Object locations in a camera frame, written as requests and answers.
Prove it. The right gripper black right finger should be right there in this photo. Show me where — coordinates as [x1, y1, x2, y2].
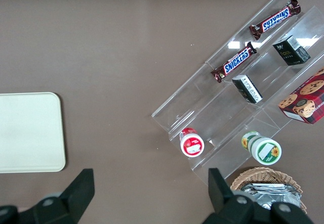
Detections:
[202, 168, 255, 224]

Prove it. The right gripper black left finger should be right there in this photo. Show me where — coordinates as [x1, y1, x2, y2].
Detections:
[17, 168, 95, 224]

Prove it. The light wicker basket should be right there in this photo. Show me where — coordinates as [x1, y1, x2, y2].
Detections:
[229, 167, 308, 214]

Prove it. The cream rectangular serving tray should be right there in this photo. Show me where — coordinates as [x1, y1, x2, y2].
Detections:
[0, 92, 67, 173]

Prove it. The silver foil wrapped pack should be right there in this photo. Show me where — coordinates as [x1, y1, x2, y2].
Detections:
[239, 183, 303, 211]

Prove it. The red lidded small jar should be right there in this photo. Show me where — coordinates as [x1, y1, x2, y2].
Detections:
[179, 127, 205, 157]

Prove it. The green lidded sunflower jar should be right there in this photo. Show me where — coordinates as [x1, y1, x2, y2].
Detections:
[240, 130, 282, 165]

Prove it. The clear acrylic stepped display stand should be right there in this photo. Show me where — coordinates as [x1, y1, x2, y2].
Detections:
[151, 0, 324, 182]

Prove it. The small black carton box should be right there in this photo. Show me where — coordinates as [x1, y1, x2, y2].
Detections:
[231, 74, 263, 105]
[272, 34, 311, 67]

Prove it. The red plaid cookie box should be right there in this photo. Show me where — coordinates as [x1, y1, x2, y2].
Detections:
[277, 67, 324, 125]

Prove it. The Snickers chocolate bar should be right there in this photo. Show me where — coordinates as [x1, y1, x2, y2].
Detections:
[249, 0, 302, 40]
[210, 41, 258, 83]

